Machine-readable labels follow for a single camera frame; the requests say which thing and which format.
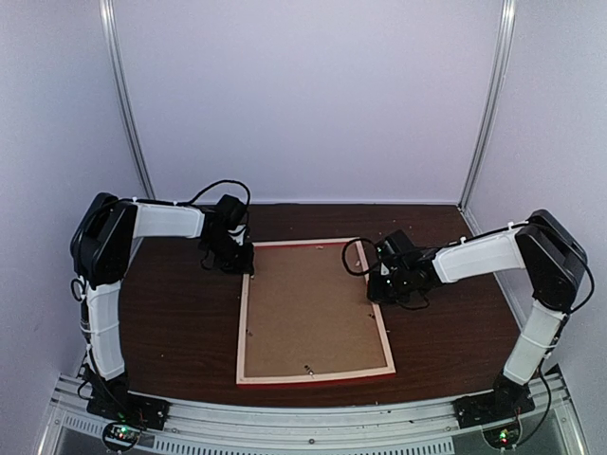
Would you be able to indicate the aluminium corner post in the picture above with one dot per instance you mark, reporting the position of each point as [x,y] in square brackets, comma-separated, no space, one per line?
[497,78]
[112,41]

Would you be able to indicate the left aluminium corner post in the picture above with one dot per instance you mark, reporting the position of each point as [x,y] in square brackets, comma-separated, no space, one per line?
[112,41]

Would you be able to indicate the aluminium front rail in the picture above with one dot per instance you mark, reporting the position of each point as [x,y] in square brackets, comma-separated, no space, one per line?
[428,427]

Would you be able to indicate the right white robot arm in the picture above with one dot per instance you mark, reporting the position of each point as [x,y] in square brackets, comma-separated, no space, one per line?
[552,258]

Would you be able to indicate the brown backing board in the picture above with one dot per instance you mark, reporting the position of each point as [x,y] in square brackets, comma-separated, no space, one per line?
[313,308]

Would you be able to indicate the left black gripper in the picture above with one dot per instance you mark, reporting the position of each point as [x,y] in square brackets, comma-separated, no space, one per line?
[243,266]

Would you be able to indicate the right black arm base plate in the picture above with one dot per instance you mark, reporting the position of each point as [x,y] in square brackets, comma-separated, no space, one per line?
[486,408]

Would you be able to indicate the right aluminium corner post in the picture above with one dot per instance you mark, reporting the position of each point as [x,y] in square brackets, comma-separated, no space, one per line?
[497,78]

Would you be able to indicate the wooden picture frame red edge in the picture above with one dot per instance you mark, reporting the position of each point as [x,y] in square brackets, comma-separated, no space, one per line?
[242,360]

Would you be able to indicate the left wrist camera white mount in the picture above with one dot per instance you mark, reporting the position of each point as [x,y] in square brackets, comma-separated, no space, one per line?
[239,235]

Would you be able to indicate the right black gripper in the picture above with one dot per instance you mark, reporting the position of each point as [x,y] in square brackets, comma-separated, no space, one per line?
[376,294]

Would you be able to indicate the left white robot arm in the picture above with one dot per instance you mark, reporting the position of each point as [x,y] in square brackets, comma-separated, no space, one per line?
[101,250]

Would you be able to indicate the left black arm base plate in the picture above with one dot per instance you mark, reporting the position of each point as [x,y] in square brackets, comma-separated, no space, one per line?
[141,411]

